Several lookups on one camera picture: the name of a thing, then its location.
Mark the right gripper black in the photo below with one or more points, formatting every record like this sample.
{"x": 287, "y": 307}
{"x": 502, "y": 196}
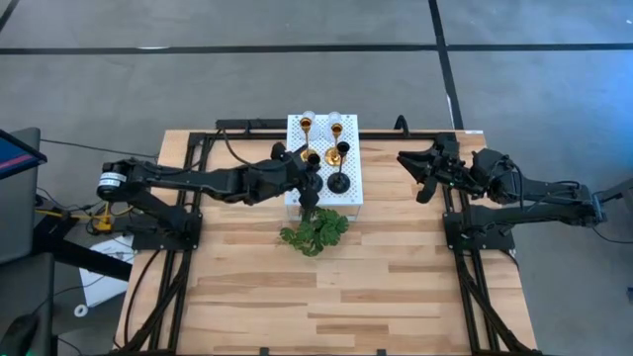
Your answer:
{"x": 455, "y": 173}

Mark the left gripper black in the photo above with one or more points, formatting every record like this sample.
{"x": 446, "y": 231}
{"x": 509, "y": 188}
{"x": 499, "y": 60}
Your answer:
{"x": 289, "y": 173}

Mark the tall gold candlestick holder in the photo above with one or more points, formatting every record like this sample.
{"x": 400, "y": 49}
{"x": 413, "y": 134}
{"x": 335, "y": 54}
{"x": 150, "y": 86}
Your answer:
{"x": 310, "y": 155}

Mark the short black candlestick holder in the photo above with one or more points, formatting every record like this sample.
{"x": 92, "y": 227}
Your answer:
{"x": 314, "y": 159}

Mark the short gold candlestick holder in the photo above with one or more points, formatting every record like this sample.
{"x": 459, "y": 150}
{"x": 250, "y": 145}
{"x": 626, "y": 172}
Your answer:
{"x": 333, "y": 158}

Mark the tall black candlestick holder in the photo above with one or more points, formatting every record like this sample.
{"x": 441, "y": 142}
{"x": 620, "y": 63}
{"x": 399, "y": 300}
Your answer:
{"x": 338, "y": 184}

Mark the ribbed clear glass candle holder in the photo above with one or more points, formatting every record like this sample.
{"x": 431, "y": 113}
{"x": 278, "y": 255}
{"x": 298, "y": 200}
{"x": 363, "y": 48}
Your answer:
{"x": 334, "y": 116}
{"x": 310, "y": 114}

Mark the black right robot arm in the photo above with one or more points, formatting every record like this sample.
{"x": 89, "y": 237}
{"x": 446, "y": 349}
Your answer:
{"x": 534, "y": 193}

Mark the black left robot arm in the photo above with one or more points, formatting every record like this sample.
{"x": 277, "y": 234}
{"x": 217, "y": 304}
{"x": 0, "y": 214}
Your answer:
{"x": 207, "y": 180}

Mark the white perforated metal stand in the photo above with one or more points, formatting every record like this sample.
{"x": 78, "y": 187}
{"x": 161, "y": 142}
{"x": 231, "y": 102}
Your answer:
{"x": 352, "y": 163}

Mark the green artificial plant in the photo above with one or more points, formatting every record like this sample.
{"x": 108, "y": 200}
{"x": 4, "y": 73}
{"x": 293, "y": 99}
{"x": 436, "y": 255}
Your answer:
{"x": 316, "y": 232}

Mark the black power strip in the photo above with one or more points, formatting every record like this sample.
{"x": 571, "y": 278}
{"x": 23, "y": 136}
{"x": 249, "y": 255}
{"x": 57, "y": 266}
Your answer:
{"x": 247, "y": 124}

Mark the white paper sheet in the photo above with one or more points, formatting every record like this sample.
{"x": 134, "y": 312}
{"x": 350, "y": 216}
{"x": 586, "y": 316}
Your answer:
{"x": 99, "y": 292}

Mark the white tape roll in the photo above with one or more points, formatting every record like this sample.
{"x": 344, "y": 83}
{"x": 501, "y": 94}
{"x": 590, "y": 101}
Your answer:
{"x": 81, "y": 311}

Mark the computer monitor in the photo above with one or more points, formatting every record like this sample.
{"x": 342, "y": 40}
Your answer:
{"x": 15, "y": 155}

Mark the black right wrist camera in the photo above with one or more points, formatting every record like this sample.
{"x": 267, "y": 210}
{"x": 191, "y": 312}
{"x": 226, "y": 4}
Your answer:
{"x": 446, "y": 144}

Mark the black aluminium table rail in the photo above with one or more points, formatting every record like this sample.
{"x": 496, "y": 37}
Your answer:
{"x": 386, "y": 134}

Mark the black aluminium rail frame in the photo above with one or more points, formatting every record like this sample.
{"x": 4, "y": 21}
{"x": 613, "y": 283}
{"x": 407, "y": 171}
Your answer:
{"x": 475, "y": 296}
{"x": 170, "y": 296}

